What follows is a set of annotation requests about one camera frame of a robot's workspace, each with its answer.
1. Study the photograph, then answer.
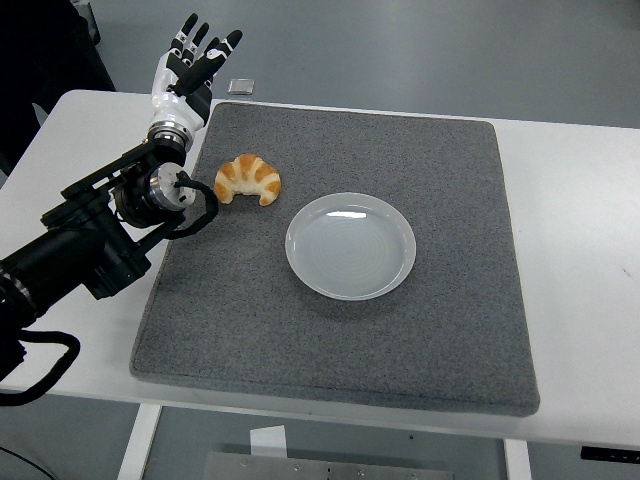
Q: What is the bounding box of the person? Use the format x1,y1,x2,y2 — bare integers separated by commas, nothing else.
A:
0,0,117,176

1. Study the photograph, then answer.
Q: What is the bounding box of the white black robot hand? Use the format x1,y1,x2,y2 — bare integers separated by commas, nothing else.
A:
148,13,245,133

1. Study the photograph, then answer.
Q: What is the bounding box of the thin black floor cable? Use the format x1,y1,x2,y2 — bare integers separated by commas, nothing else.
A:
0,442,57,480

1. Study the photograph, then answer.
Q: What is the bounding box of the golden croissant bread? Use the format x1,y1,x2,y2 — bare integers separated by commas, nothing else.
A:
213,153,283,207

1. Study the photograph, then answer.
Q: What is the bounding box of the black table control panel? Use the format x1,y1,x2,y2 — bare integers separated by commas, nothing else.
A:
579,444,640,462

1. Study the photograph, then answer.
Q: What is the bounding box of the white table leg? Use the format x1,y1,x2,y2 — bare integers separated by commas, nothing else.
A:
502,438,533,480
115,403,164,480

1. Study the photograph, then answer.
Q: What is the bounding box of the white round plate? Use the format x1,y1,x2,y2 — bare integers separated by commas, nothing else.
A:
284,192,418,302

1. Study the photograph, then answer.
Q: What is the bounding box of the grey felt mat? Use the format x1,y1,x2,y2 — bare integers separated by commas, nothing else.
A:
128,101,542,419

